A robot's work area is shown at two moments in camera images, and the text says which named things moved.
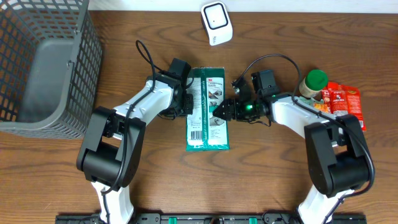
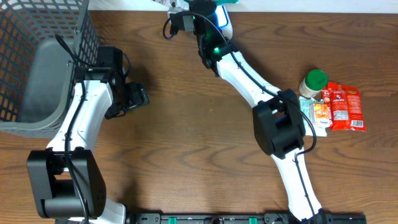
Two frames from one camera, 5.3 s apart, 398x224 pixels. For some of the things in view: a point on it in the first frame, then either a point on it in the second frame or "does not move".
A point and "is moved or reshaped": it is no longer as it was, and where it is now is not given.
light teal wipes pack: (308, 102) is moved or reshaped
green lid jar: (314, 81) does not move
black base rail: (212, 218) does not move
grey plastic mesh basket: (50, 69) does not move
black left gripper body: (185, 107) to (137, 96)
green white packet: (204, 131) to (185, 3)
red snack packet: (346, 100) does not move
